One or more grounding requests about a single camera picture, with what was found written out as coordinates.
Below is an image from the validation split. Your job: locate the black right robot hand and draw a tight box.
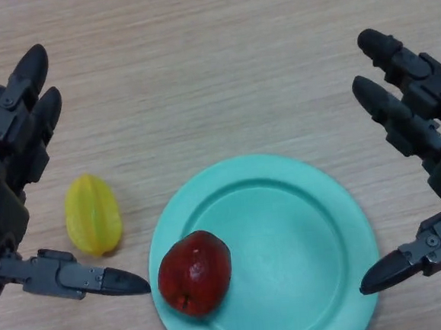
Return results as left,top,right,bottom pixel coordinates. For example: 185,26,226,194
338,23,441,296

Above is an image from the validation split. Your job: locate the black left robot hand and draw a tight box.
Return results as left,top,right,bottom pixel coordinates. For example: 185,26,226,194
0,36,152,308

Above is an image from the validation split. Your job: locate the red apple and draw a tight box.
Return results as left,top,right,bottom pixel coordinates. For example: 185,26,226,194
153,228,236,322

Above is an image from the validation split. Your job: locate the green round plate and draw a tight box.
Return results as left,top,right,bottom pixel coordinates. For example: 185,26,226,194
140,144,386,330

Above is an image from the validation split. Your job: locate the yellow starfruit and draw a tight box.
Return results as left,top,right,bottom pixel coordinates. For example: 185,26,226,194
61,171,125,259

